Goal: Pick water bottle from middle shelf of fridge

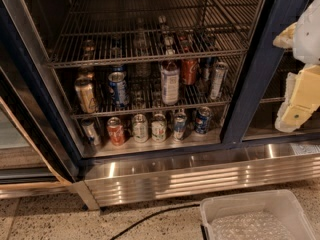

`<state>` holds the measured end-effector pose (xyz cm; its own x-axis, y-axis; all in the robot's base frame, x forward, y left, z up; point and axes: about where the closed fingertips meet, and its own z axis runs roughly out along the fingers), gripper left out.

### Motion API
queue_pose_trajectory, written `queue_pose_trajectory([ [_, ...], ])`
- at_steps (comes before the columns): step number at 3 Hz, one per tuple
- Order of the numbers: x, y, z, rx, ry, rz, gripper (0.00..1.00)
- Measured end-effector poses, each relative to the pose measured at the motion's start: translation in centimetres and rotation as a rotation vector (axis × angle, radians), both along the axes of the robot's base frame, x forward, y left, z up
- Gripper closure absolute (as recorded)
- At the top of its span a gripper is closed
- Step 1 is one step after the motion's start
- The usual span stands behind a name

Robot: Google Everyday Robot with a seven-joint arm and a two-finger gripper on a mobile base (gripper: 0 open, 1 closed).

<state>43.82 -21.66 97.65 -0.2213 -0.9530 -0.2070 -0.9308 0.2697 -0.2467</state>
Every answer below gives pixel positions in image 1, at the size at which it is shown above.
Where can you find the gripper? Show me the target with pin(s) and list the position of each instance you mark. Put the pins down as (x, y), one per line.
(308, 37)

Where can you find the clear water bottle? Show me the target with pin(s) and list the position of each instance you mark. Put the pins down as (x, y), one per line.
(141, 47)

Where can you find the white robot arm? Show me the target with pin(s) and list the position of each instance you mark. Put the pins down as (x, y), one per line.
(306, 40)

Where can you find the white label juice bottle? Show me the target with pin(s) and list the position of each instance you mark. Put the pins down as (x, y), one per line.
(170, 76)

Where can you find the stainless steel fridge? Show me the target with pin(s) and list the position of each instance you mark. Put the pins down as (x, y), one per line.
(241, 149)

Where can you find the red can bottom shelf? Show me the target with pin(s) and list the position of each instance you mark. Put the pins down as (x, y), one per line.
(116, 131)

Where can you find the open fridge door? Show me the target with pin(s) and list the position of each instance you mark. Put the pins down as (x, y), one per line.
(30, 151)

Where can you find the tall silver can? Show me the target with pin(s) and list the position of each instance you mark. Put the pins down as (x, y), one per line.
(220, 70)

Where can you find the dark can behind red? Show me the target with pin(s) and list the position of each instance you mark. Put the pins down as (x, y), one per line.
(205, 67)

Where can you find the red Coca-Cola can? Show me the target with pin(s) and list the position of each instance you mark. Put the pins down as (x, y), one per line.
(189, 69)

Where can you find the blue Pepsi can bottom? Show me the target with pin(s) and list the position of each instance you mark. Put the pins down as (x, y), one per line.
(202, 120)

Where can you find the blue pepsi can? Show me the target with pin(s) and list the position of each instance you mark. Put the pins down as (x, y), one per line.
(118, 89)
(202, 120)

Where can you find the blue silver can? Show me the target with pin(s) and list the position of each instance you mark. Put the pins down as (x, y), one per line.
(180, 119)

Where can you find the green white can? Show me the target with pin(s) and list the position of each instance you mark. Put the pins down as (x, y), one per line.
(159, 127)
(140, 128)

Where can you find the clear plastic bin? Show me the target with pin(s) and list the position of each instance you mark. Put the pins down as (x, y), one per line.
(264, 215)

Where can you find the gold beverage can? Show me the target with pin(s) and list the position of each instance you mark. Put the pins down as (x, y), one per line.
(85, 92)

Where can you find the silver can bottom left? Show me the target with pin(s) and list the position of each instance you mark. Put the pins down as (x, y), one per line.
(88, 126)

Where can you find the upper wire shelf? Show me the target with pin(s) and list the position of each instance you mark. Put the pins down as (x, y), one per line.
(101, 32)

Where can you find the middle wire shelf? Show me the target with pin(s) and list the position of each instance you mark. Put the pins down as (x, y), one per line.
(145, 94)

